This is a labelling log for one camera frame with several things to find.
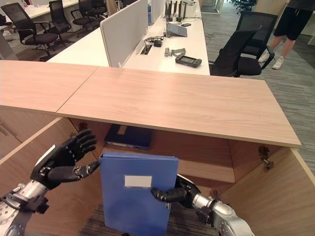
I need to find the white desk with chairs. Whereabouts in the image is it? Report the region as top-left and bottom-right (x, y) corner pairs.
(0, 0), (82, 35)

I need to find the wooden right cabinet door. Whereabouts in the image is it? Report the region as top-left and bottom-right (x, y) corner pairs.
(219, 147), (315, 236)

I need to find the white office desk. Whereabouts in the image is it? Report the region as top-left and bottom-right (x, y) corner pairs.
(46, 0), (211, 76)

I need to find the black power adapter with cable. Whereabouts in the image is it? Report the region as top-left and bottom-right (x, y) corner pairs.
(143, 35), (165, 48)

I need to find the blue file folder with label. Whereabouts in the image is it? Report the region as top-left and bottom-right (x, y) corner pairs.
(99, 152), (180, 236)

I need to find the metal cabinet door hinge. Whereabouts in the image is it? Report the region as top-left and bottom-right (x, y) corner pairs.
(257, 146), (275, 171)

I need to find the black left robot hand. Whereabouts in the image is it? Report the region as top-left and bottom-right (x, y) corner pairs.
(30, 128), (101, 190)

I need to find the grey desk divider panel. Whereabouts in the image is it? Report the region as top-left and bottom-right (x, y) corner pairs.
(100, 0), (149, 68)

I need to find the black mesh office chair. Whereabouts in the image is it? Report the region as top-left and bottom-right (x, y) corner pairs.
(48, 0), (74, 47)
(236, 10), (279, 69)
(72, 0), (109, 32)
(208, 25), (262, 78)
(0, 2), (59, 62)

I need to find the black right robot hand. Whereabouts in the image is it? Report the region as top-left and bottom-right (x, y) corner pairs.
(150, 174), (201, 209)

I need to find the grey strap with buckle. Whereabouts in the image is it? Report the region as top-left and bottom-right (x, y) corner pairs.
(164, 48), (187, 57)

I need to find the wooden left cabinet door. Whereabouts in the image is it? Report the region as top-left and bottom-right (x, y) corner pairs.
(0, 117), (105, 236)

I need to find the person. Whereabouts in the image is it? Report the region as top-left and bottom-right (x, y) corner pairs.
(257, 0), (314, 70)

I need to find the black upright antennas device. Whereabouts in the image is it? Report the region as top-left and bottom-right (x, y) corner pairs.
(164, 0), (188, 23)

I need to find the wooden office cabinet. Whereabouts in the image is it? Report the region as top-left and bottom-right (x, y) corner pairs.
(0, 59), (302, 184)

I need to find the wooden cabinet door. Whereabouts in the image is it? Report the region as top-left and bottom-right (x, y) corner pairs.
(0, 117), (105, 236)
(219, 147), (315, 236)

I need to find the black handheld controller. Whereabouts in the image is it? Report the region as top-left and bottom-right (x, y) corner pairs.
(175, 56), (203, 67)

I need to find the dark blue folder in cabinet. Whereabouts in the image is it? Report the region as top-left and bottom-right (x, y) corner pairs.
(104, 124), (154, 149)

